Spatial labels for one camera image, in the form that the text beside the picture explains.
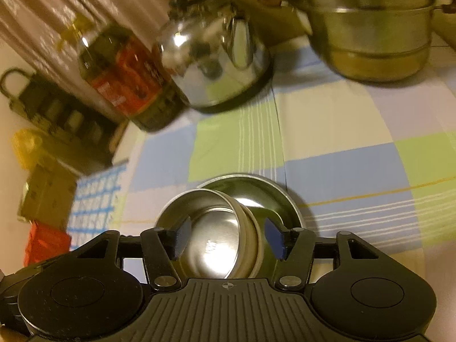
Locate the blue patterned cloth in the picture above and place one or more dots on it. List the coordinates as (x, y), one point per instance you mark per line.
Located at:
(96, 203)

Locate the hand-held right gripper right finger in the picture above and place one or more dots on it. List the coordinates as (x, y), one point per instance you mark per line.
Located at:
(274, 237)

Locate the stainless steel steamer pot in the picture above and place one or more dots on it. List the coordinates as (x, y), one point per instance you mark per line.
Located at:
(374, 35)

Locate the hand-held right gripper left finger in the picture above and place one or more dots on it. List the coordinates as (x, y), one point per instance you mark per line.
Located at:
(182, 237)

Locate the yellow plastic bag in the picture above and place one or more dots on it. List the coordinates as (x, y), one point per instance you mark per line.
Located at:
(26, 146)

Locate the small stainless steel bowl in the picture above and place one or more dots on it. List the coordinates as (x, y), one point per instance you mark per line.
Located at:
(213, 235)

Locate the cooking oil bottle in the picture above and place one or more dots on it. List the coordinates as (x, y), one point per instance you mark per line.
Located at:
(124, 78)

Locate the red bag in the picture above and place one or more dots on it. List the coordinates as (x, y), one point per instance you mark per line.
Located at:
(46, 242)

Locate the stainless steel kettle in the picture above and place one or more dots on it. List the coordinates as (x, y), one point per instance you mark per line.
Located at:
(213, 64)

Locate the large stainless steel basin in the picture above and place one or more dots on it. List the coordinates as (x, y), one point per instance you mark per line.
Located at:
(278, 199)

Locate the brown cardboard box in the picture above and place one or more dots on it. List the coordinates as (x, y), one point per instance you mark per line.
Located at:
(46, 192)

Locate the checked tablecloth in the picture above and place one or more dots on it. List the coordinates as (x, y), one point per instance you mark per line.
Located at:
(338, 142)

